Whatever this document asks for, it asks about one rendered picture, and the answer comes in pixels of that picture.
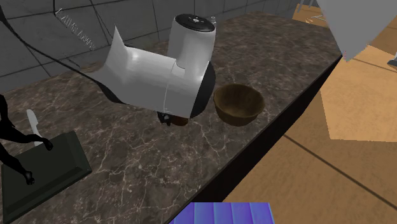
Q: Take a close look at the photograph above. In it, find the small brown round object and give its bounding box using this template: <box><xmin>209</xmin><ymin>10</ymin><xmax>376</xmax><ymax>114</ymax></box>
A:
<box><xmin>171</xmin><ymin>115</ymin><xmax>190</xmax><ymax>127</ymax></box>

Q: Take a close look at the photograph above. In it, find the black human figure statue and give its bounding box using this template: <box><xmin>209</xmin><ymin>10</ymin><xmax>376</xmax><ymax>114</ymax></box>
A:
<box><xmin>0</xmin><ymin>93</ymin><xmax>54</xmax><ymax>186</ymax></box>

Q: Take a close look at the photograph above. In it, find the white knife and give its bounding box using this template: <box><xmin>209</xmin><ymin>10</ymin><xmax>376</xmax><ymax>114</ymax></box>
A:
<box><xmin>25</xmin><ymin>109</ymin><xmax>43</xmax><ymax>147</ymax></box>

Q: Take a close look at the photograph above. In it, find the brown wooden bowl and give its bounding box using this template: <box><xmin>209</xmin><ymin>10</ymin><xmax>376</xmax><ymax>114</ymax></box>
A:
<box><xmin>212</xmin><ymin>83</ymin><xmax>266</xmax><ymax>127</ymax></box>

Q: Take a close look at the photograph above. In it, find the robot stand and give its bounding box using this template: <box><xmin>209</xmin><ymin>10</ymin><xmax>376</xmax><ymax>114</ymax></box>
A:
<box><xmin>168</xmin><ymin>202</ymin><xmax>275</xmax><ymax>224</ymax></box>

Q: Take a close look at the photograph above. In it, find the dark green square plinth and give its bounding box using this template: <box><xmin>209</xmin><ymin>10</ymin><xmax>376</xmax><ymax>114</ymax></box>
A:
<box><xmin>0</xmin><ymin>130</ymin><xmax>93</xmax><ymax>224</ymax></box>

